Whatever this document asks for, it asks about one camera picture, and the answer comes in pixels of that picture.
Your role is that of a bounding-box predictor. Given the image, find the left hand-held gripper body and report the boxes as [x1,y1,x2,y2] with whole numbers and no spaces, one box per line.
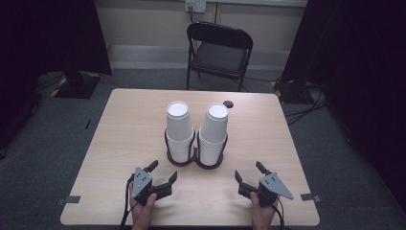
[131,166,173,206]

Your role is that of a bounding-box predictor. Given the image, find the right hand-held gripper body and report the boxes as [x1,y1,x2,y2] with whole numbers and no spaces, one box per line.
[237,172,295,208]

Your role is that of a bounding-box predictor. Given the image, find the black double cup holder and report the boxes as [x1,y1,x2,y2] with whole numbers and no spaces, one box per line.
[164,127,230,171]

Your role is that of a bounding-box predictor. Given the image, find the stack of white cups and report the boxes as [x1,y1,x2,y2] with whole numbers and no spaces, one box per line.
[197,103,230,167]
[165,101,195,164]

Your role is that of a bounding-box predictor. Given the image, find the person's left hand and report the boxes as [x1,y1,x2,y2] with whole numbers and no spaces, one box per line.
[128,183,158,230]

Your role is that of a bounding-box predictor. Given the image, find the person's right hand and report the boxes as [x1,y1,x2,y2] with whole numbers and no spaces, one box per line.
[249,191,280,230]

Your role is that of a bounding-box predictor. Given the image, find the grey tape strip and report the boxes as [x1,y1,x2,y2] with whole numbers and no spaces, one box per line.
[55,195,81,206]
[300,193,323,204]

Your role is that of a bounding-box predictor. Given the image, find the black stand base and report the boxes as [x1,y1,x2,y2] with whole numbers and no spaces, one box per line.
[50,70,103,100]
[271,79,308,105]

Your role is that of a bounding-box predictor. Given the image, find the black folding chair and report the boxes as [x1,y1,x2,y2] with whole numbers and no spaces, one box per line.
[186,21,254,93]

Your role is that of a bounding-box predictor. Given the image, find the black curtain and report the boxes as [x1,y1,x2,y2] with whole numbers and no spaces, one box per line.
[0,0,113,152]
[281,0,406,207]

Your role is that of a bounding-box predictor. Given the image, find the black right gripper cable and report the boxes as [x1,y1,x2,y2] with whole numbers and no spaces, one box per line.
[270,195,287,230]

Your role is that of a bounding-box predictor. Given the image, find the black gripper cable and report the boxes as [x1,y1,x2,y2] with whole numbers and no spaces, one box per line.
[120,173,136,230]
[270,195,287,230]

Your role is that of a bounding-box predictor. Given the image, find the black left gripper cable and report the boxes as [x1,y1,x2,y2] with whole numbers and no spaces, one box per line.
[120,173,136,230]

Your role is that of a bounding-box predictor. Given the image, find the black floor cables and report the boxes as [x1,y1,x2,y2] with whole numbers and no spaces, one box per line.
[282,80,328,127]

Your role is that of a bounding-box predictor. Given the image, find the white wall socket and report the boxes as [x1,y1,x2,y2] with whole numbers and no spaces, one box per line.
[185,0,207,14]

